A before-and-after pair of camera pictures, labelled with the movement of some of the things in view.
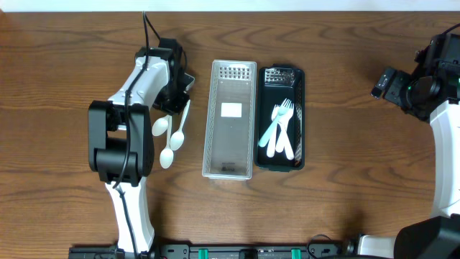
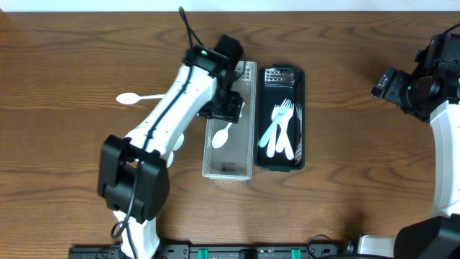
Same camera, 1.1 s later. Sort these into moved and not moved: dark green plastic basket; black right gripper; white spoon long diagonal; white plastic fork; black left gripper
Moved: white spoon long diagonal; black left gripper
Not moved: black right gripper; dark green plastic basket; white plastic fork
